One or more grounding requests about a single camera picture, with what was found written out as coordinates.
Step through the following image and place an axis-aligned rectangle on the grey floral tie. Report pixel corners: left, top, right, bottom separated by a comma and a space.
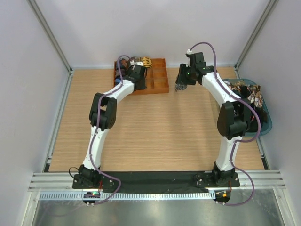
175, 83, 188, 92

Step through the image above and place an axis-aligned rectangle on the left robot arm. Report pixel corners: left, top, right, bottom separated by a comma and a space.
72, 64, 147, 189

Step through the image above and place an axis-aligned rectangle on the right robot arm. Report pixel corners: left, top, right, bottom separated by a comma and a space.
175, 50, 251, 186

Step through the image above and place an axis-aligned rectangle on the yellow black rolled tie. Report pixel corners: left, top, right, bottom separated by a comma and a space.
141, 57, 152, 68

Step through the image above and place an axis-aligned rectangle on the navy orange rolled tie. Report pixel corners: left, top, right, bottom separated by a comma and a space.
115, 58, 128, 70

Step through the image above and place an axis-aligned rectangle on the dark brown rolled tie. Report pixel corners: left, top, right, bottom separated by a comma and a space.
115, 69, 122, 78

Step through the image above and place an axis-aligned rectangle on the blue striped rolled tie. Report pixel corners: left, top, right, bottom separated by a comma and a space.
114, 79, 121, 86

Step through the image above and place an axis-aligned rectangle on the orange compartment tray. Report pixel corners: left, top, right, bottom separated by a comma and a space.
121, 57, 169, 96

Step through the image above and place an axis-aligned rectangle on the brown blue floral tie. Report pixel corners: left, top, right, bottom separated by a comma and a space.
230, 81, 263, 108

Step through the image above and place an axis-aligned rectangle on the teal plastic bin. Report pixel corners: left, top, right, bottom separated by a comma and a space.
223, 79, 272, 137

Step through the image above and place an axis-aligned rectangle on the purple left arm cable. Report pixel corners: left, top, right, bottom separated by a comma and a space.
50, 55, 132, 217

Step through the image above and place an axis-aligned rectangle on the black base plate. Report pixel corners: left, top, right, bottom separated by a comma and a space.
72, 171, 240, 194

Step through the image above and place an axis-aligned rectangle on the aluminium frame rail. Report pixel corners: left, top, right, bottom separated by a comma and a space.
28, 170, 286, 191

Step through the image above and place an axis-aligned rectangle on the white slotted cable duct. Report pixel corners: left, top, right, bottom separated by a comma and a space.
39, 191, 215, 202

